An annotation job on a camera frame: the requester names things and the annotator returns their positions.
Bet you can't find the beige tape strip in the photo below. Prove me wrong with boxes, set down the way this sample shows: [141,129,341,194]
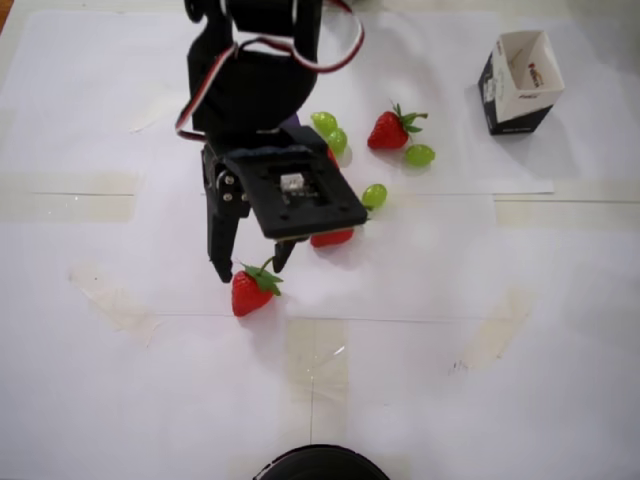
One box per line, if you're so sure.
[67,259,161,349]
[457,284,540,372]
[127,82,194,135]
[493,179,640,230]
[0,171,139,225]
[284,317,351,441]

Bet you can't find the black round object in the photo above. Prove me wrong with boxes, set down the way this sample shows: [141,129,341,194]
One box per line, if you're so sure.
[253,443,392,480]

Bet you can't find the red plastic strawberry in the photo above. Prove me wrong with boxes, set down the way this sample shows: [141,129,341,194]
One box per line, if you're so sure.
[367,102,430,152]
[230,254,284,319]
[309,225,356,249]

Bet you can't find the green plastic grape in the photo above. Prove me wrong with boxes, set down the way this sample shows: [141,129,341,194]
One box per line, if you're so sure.
[403,143,436,168]
[310,110,339,134]
[326,127,350,157]
[360,183,389,212]

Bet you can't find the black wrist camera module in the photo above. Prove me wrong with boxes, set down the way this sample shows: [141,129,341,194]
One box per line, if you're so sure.
[223,126,370,242]

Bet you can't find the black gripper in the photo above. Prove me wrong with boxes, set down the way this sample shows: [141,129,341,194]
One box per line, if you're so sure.
[191,43,322,285]

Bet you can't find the white and black cardboard box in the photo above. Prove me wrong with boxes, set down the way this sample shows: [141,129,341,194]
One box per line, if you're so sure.
[476,29,566,137]

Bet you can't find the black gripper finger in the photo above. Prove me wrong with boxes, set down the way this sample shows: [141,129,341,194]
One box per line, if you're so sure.
[272,238,299,275]

